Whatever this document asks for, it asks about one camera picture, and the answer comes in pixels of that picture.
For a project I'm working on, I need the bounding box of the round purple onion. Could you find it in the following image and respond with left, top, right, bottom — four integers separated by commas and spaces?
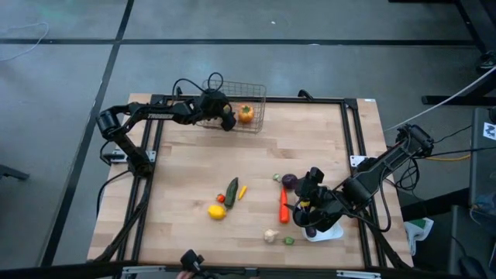
281, 173, 299, 191

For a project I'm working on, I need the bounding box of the white and green bag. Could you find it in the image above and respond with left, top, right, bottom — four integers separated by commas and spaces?
403, 216, 435, 257

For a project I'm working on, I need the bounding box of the thin white floor cable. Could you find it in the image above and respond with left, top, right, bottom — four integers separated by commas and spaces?
0, 22, 50, 63

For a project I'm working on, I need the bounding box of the white plastic bin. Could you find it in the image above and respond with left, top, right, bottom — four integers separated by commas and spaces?
301, 220, 345, 243

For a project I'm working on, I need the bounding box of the black stand foot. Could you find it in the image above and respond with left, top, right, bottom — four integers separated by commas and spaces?
0, 164, 30, 181

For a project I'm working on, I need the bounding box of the black handheld device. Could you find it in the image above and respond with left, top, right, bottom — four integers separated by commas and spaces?
180, 249, 205, 274

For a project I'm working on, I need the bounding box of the person's shoe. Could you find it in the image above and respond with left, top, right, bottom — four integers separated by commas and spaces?
475, 50, 496, 71

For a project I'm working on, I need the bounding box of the black floor stand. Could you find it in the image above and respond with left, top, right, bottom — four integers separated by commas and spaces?
387, 0, 496, 106

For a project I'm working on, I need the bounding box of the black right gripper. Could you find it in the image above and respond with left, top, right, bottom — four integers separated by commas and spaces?
295, 178, 345, 229

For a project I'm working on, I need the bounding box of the silver table bracket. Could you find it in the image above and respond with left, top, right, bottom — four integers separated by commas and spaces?
121, 264, 167, 279
336, 270, 380, 279

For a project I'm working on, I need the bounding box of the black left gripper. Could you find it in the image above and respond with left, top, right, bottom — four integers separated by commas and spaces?
196, 88, 238, 133

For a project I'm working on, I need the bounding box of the orange carrot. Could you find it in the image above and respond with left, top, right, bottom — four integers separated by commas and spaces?
278, 185, 291, 225

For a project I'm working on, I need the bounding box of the thin black cable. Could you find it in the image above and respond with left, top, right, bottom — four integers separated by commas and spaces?
416, 145, 496, 159

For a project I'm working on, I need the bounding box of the thick white cable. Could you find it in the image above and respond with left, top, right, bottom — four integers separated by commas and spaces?
383, 65, 496, 133

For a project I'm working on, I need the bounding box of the black aluminium table frame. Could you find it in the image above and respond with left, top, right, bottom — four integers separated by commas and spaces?
92, 92, 412, 272

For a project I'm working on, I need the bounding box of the yellow cable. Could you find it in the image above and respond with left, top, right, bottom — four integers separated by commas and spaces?
424, 153, 472, 162

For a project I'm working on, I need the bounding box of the grey cabinet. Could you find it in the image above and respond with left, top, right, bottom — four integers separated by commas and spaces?
468, 107, 496, 208

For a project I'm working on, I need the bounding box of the wire mesh basket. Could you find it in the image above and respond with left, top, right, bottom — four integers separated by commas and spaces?
195, 79, 267, 135

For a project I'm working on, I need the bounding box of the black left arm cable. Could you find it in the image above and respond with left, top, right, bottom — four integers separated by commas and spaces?
171, 71, 225, 102

